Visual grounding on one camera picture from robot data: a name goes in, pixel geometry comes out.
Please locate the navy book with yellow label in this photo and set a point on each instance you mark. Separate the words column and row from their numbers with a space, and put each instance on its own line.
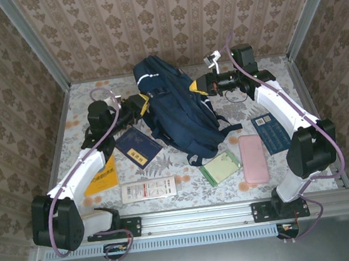
column 135, row 144

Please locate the navy blue backpack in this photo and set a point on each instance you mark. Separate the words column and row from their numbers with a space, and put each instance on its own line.
column 179, row 117

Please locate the blue book with white barcode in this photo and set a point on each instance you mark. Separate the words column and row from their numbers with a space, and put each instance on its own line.
column 271, row 135

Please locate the white packet with red print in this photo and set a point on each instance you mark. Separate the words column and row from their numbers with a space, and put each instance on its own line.
column 148, row 190

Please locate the green notebook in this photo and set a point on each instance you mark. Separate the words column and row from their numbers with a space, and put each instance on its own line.
column 219, row 167

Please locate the pink pencil case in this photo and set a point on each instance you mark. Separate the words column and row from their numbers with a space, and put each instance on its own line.
column 253, row 159

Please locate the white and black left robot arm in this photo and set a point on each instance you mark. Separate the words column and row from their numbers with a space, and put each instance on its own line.
column 82, row 175

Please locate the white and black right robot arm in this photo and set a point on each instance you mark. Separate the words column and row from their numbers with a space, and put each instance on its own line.
column 279, row 106

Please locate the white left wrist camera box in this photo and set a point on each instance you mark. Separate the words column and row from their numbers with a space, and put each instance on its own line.
column 111, row 100

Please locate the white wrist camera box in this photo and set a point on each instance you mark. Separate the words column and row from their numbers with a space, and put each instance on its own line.
column 111, row 100
column 212, row 60

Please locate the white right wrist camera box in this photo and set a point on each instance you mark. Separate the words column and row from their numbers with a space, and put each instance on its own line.
column 212, row 60

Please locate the aluminium corner post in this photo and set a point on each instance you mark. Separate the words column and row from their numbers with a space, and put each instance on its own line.
column 30, row 43
column 310, row 8

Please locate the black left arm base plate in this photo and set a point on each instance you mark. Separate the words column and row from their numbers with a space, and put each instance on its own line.
column 132, row 226

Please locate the aluminium mounting rail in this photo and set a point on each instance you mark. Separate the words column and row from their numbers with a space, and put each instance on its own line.
column 197, row 217

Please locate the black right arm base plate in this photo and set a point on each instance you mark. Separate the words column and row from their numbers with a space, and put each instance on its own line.
column 259, row 212

